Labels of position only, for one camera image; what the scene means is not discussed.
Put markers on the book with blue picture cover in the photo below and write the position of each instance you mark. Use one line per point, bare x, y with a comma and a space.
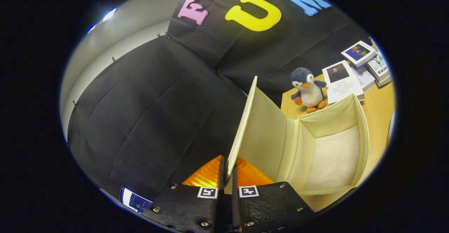
358, 52

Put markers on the book with portrait cover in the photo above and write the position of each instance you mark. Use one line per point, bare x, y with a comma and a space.
342, 82

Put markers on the penguin plush toy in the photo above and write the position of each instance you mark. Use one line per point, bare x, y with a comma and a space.
309, 92

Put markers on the black backdrop cloth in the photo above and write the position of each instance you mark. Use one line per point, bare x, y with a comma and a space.
158, 103

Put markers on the white text-covered book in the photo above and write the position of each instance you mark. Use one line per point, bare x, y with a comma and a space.
364, 78

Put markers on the book with pale green cover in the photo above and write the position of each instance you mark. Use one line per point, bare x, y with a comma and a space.
380, 70

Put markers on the white and blue device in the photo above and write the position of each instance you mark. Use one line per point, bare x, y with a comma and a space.
135, 200

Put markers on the cream fabric storage box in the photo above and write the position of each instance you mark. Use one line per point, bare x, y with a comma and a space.
266, 131

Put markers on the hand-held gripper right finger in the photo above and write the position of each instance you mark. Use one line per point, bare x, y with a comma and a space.
270, 205

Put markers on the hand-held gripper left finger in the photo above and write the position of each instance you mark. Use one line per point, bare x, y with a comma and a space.
189, 205

